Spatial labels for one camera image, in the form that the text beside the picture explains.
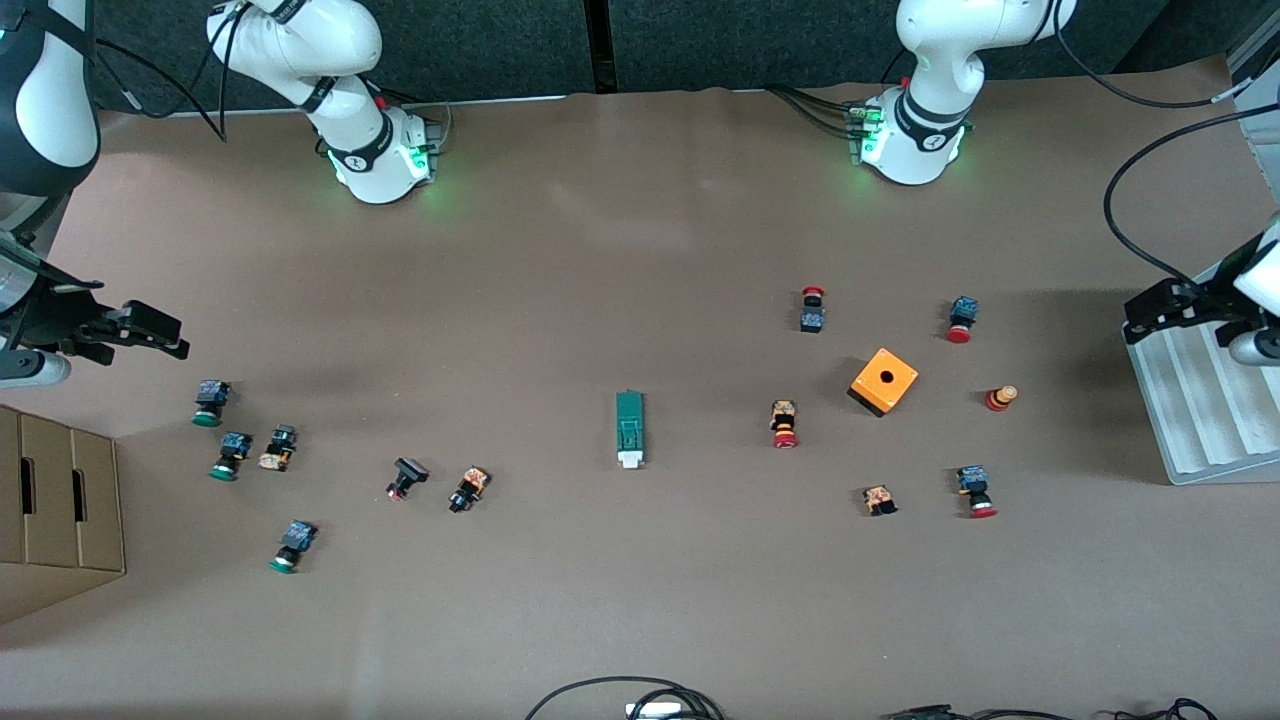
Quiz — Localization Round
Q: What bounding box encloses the black looped cable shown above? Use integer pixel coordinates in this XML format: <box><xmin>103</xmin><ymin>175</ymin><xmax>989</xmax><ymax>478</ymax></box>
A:
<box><xmin>523</xmin><ymin>676</ymin><xmax>726</xmax><ymax>720</ymax></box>

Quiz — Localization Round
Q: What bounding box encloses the black orange selector switch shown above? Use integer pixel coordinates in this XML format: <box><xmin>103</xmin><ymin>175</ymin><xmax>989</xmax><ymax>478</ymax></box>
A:
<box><xmin>448</xmin><ymin>465</ymin><xmax>491</xmax><ymax>515</ymax></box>

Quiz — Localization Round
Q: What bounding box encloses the green push button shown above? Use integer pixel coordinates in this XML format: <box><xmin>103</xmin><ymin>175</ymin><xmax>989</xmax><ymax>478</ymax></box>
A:
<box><xmin>191</xmin><ymin>379</ymin><xmax>232</xmax><ymax>428</ymax></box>
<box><xmin>209</xmin><ymin>431</ymin><xmax>253</xmax><ymax>482</ymax></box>
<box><xmin>269</xmin><ymin>519</ymin><xmax>319</xmax><ymax>575</ymax></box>

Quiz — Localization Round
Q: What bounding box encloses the brown paper table cover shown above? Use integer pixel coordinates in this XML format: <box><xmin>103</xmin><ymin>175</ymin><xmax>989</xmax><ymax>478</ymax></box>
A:
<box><xmin>0</xmin><ymin>55</ymin><xmax>1280</xmax><ymax>720</ymax></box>

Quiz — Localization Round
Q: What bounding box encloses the black cable with connector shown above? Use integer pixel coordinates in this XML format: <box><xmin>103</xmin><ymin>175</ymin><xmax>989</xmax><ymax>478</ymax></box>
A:
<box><xmin>880</xmin><ymin>703</ymin><xmax>1111</xmax><ymax>720</ymax></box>

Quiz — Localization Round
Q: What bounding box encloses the brown cardboard box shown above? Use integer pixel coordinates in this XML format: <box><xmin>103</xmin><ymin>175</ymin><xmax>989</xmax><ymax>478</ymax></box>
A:
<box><xmin>0</xmin><ymin>405</ymin><xmax>127</xmax><ymax>626</ymax></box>

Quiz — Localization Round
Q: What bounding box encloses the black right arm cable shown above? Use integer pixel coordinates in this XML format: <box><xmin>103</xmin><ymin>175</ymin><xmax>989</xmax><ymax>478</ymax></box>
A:
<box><xmin>92</xmin><ymin>5</ymin><xmax>249</xmax><ymax>141</ymax></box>

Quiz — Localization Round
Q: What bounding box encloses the black square push button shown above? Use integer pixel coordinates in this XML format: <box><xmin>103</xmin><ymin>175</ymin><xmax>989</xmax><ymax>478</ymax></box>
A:
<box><xmin>385</xmin><ymin>456</ymin><xmax>431</xmax><ymax>503</ymax></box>

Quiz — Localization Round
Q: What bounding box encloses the orange button enclosure box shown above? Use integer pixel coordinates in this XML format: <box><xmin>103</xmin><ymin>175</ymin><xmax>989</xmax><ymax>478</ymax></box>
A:
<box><xmin>847</xmin><ymin>347</ymin><xmax>920</xmax><ymax>419</ymax></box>

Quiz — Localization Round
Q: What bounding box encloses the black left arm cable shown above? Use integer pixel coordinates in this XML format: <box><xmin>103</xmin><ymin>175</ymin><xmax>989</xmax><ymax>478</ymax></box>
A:
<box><xmin>1050</xmin><ymin>0</ymin><xmax>1280</xmax><ymax>287</ymax></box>

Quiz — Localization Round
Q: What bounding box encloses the white ribbed tray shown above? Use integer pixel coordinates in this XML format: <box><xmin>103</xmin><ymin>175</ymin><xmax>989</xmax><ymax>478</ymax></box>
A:
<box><xmin>1122</xmin><ymin>262</ymin><xmax>1280</xmax><ymax>487</ymax></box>

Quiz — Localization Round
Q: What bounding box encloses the grey metal frame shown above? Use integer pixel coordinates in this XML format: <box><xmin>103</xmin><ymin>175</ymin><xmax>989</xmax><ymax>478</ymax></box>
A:
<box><xmin>1226</xmin><ymin>0</ymin><xmax>1280</xmax><ymax>181</ymax></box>

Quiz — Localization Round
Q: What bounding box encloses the black base cable bundle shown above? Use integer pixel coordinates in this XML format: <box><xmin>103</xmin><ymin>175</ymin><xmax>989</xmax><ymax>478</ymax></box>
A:
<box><xmin>768</xmin><ymin>85</ymin><xmax>869</xmax><ymax>141</ymax></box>

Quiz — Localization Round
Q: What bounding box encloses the thin black cable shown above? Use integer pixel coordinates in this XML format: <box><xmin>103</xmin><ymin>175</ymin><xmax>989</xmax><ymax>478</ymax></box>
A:
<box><xmin>1112</xmin><ymin>697</ymin><xmax>1221</xmax><ymax>720</ymax></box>

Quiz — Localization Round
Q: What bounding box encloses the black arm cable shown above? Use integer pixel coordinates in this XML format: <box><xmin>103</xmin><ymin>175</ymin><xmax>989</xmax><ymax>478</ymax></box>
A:
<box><xmin>92</xmin><ymin>5</ymin><xmax>249</xmax><ymax>141</ymax></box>
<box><xmin>1050</xmin><ymin>0</ymin><xmax>1280</xmax><ymax>287</ymax></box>

